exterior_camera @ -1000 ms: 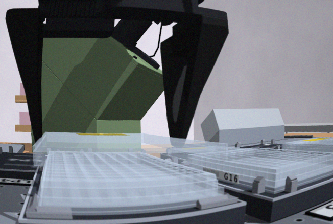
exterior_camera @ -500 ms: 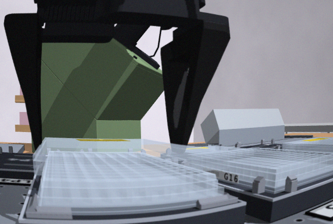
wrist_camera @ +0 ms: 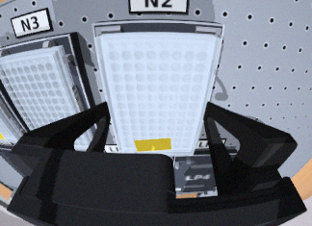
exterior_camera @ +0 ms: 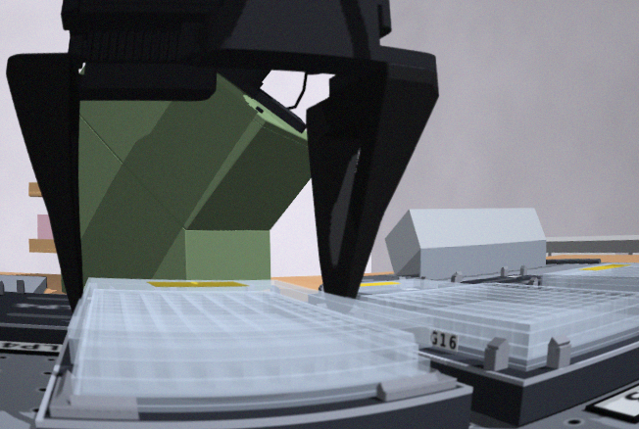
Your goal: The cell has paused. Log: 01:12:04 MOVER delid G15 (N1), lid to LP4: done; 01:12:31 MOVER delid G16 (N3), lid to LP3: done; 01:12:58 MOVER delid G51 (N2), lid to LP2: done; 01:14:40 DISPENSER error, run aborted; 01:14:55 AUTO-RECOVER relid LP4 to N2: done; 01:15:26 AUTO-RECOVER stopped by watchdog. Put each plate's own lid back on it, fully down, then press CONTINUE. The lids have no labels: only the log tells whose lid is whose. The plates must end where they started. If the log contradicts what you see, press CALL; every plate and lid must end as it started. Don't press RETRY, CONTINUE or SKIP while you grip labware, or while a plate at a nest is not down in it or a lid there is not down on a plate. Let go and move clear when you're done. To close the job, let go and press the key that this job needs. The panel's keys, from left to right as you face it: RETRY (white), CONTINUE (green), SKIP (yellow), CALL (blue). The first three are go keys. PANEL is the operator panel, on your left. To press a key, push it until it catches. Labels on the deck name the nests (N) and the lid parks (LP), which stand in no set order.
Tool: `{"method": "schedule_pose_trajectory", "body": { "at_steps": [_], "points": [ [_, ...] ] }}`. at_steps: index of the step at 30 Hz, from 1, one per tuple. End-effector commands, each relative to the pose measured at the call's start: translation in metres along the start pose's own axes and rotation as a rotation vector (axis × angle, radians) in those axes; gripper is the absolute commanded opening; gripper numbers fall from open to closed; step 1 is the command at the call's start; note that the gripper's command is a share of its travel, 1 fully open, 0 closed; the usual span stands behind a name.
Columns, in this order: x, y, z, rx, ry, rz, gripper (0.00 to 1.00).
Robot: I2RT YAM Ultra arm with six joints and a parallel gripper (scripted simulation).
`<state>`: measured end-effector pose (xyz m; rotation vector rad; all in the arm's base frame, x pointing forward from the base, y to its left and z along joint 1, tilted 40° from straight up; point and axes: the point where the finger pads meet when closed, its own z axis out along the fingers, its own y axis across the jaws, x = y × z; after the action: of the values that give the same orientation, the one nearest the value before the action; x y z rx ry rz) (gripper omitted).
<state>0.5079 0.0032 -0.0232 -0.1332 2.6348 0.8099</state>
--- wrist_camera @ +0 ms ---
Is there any grey perforated base plate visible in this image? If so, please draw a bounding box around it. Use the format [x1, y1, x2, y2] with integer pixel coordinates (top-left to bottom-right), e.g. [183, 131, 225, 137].
[0, 0, 312, 179]

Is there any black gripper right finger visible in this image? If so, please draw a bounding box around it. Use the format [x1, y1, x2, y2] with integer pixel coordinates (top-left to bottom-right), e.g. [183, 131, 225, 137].
[203, 101, 298, 195]

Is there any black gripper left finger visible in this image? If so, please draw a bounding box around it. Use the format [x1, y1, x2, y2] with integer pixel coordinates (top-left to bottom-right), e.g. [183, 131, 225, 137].
[17, 101, 111, 152]

